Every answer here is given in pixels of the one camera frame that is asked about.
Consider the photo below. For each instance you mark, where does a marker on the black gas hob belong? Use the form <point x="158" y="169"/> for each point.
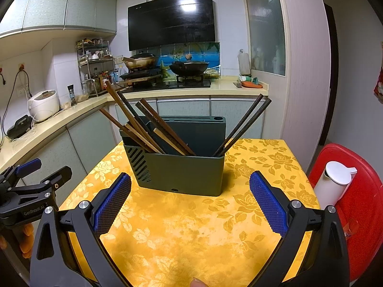
<point x="167" y="85"/>

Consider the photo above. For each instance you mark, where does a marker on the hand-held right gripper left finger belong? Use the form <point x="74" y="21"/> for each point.
<point x="112" y="203"/>

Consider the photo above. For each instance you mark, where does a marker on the yellow floral tablecloth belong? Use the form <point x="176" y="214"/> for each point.
<point x="191" y="239"/>

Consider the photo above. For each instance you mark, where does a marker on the black pepper grinder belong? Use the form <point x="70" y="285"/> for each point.
<point x="71" y="95"/>

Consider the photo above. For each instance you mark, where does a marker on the metal spice rack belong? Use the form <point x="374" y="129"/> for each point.
<point x="92" y="65"/>

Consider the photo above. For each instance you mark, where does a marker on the red patterned hanging bag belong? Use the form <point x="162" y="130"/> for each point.
<point x="379" y="89"/>

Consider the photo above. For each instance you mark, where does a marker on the white rice cooker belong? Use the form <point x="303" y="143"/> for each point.
<point x="45" y="106"/>

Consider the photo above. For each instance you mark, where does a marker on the row of sauce bottles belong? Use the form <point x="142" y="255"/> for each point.
<point x="100" y="80"/>

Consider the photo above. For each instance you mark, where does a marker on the white plastic bottle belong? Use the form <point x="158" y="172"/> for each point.
<point x="244" y="64"/>

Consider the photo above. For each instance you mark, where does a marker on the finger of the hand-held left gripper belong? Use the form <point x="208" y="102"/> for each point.
<point x="28" y="165"/>
<point x="62" y="175"/>

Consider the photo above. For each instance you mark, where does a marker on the black wok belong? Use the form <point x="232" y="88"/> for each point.
<point x="188" y="68"/>

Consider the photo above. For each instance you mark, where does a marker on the white kettle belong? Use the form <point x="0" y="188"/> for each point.
<point x="329" y="185"/>

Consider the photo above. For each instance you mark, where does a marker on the pale green wall cabinet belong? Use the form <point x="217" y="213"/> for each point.
<point x="59" y="6"/>

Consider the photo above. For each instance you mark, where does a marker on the person's left hand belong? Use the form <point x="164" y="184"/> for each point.
<point x="26" y="239"/>

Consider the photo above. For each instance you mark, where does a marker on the golden wok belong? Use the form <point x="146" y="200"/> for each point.
<point x="143" y="61"/>

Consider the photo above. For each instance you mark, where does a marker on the black glass range hood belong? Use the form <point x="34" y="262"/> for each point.
<point x="170" y="24"/>

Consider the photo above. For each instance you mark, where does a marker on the orange tray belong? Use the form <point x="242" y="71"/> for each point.
<point x="252" y="85"/>

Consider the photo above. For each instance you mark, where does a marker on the dark green utensil holder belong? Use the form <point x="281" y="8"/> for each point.
<point x="185" y="175"/>

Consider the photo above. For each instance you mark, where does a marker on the dark brown wooden chopstick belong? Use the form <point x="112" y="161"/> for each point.
<point x="149" y="116"/>
<point x="155" y="112"/>
<point x="131" y="109"/>

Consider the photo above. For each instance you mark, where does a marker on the black countertop appliance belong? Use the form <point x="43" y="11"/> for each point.
<point x="19" y="127"/>

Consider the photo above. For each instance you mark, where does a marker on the red plastic chair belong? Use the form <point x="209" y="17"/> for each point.
<point x="365" y="200"/>

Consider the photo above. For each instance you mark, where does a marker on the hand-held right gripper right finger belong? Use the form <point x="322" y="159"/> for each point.
<point x="269" y="203"/>

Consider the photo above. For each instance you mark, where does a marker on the frosted glass cabinet door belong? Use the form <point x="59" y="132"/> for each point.
<point x="263" y="30"/>

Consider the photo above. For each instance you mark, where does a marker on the small clear plastic wrapper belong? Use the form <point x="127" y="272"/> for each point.
<point x="351" y="228"/>

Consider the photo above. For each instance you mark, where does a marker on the beige kitchen countertop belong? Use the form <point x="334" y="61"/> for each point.
<point x="221" y="86"/>

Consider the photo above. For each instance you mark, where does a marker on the black chopstick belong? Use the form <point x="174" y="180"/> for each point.
<point x="237" y="125"/>
<point x="247" y="125"/>

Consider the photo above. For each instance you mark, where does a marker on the person's right hand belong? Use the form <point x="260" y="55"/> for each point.
<point x="199" y="283"/>

